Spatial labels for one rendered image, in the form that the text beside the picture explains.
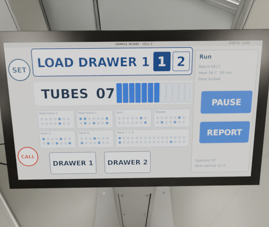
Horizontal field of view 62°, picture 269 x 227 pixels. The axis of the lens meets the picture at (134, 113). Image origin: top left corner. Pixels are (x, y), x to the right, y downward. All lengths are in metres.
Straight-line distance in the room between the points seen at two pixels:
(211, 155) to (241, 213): 1.14
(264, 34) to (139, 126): 0.29
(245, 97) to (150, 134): 0.20
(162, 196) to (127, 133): 1.06
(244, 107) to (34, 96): 0.40
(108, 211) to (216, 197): 0.68
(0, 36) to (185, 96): 0.36
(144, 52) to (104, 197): 1.16
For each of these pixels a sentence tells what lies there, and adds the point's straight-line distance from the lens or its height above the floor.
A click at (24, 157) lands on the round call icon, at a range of 0.51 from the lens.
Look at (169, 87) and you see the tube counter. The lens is 0.44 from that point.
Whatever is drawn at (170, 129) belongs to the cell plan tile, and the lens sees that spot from 0.45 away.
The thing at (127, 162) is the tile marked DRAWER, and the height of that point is 1.00.
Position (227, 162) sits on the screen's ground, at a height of 1.00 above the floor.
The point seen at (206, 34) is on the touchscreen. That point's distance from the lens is 0.46.
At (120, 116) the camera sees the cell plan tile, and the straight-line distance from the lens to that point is 0.44.
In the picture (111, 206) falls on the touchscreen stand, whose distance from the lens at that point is 1.45.
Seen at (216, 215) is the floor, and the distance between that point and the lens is 1.55.
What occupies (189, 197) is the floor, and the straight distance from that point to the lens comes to 1.54.
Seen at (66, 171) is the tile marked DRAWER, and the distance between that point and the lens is 0.49.
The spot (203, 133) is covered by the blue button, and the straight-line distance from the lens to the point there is 0.47.
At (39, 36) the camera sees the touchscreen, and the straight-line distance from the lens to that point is 0.46.
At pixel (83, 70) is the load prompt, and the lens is 0.44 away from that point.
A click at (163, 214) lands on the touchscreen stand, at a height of 0.04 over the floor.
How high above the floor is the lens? 1.42
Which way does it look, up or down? 50 degrees down
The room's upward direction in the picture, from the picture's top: straight up
